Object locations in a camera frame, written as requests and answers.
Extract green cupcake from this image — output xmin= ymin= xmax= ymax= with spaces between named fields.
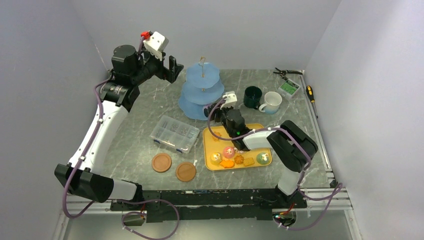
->
xmin=256 ymin=152 xmax=272 ymax=165

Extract blue three-tier cake stand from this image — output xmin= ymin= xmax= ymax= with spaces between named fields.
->
xmin=178 ymin=56 xmax=225 ymax=121

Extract clear plastic screw box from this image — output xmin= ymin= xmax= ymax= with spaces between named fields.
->
xmin=150 ymin=115 xmax=200 ymax=153

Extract brown round coaster left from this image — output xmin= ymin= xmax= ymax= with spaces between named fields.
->
xmin=151 ymin=153 xmax=172 ymax=173

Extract dark green mug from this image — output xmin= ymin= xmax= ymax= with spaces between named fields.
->
xmin=243 ymin=86 xmax=263 ymax=110

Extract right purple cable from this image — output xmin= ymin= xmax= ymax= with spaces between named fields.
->
xmin=206 ymin=97 xmax=344 ymax=232

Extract green label plastic box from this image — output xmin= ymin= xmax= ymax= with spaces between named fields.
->
xmin=277 ymin=77 xmax=302 ymax=101

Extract square yellow cracker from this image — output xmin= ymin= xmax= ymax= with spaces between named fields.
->
xmin=243 ymin=157 xmax=255 ymax=167

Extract yellow serving tray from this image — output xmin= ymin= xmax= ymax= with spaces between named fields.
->
xmin=202 ymin=128 xmax=273 ymax=171

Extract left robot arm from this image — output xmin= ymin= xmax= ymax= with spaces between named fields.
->
xmin=54 ymin=44 xmax=184 ymax=210

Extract aluminium rail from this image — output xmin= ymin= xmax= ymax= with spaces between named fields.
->
xmin=65 ymin=188 xmax=352 ymax=215

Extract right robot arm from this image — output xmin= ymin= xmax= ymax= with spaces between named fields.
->
xmin=203 ymin=103 xmax=318 ymax=208

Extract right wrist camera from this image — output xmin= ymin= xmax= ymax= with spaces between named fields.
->
xmin=220 ymin=91 xmax=237 ymax=109

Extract yellow cupcake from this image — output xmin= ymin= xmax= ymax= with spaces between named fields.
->
xmin=210 ymin=152 xmax=222 ymax=166

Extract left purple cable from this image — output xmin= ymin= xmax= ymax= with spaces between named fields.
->
xmin=62 ymin=34 xmax=180 ymax=240

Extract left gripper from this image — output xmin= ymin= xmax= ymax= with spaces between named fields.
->
xmin=131 ymin=38 xmax=184 ymax=86

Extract brown round coaster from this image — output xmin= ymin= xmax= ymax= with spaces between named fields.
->
xmin=175 ymin=162 xmax=197 ymax=182
xmin=151 ymin=153 xmax=172 ymax=173

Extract yellow black screwdriver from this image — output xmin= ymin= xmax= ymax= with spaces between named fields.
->
xmin=306 ymin=85 xmax=319 ymax=119

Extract brown round coaster right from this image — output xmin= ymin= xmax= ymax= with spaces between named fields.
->
xmin=175 ymin=162 xmax=197 ymax=182

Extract purple cable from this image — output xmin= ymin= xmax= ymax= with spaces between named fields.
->
xmin=62 ymin=34 xmax=180 ymax=240
xmin=206 ymin=97 xmax=344 ymax=232

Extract flower shaped orange cookie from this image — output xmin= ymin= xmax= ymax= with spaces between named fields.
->
xmin=211 ymin=131 xmax=222 ymax=142

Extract black pliers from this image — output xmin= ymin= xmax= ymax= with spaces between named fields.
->
xmin=272 ymin=67 xmax=304 ymax=78

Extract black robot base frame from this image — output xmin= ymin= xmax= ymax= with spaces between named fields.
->
xmin=110 ymin=188 xmax=307 ymax=223

